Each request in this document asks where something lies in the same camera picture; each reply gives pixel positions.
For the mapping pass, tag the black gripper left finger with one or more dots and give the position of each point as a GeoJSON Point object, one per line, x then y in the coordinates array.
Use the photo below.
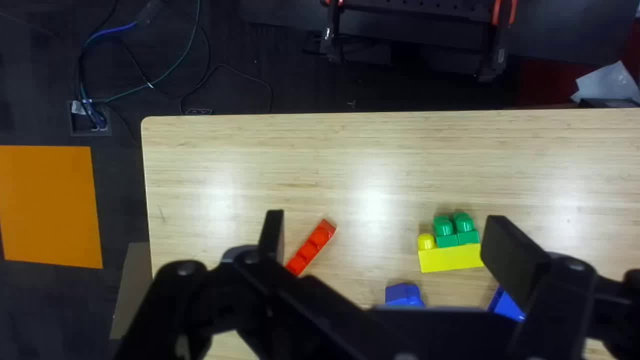
{"type": "Point", "coordinates": [201, 312]}

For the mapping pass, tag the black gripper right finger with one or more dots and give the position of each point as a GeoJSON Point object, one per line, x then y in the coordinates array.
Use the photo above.
{"type": "Point", "coordinates": [566, 300]}

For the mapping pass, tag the yellow building block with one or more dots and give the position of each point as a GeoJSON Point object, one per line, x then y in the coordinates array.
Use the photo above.
{"type": "Point", "coordinates": [453, 259]}

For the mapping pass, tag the green building block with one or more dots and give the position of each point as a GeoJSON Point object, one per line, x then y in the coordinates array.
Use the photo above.
{"type": "Point", "coordinates": [454, 228]}

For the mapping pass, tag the large blue building block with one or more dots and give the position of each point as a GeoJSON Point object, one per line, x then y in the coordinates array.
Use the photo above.
{"type": "Point", "coordinates": [504, 306]}

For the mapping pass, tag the red building block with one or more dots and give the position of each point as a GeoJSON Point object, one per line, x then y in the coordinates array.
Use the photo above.
{"type": "Point", "coordinates": [311, 249]}

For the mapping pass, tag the orange floor mat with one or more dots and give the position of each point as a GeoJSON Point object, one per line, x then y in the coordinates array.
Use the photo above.
{"type": "Point", "coordinates": [50, 206]}

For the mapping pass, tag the grey crumpled sheet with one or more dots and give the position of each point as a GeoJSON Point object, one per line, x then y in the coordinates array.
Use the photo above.
{"type": "Point", "coordinates": [606, 83]}

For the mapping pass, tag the black cart with orange clamps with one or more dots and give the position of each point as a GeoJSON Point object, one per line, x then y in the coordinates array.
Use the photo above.
{"type": "Point", "coordinates": [413, 27]}

